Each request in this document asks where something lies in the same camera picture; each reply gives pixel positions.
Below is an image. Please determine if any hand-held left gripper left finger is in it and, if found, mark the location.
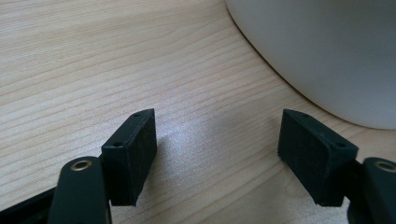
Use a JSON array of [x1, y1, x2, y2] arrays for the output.
[[101, 107, 158, 207]]

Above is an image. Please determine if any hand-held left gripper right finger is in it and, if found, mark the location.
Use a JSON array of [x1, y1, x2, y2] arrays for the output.
[[276, 108, 360, 207]]

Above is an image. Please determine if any white round container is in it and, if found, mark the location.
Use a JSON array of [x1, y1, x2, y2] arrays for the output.
[[224, 0, 396, 131]]

